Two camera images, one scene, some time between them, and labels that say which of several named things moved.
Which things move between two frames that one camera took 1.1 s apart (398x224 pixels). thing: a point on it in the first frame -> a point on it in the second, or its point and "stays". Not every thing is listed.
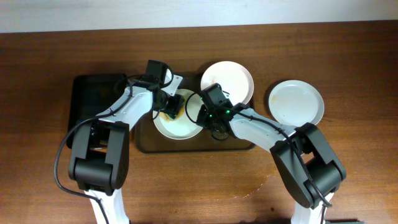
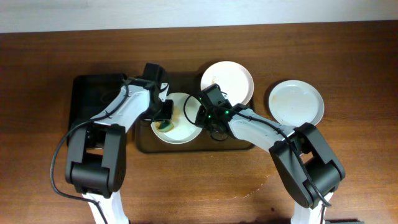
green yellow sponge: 168,118 -> 164,126
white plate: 296,102 stays
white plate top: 234,79 stays
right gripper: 202,117 stays
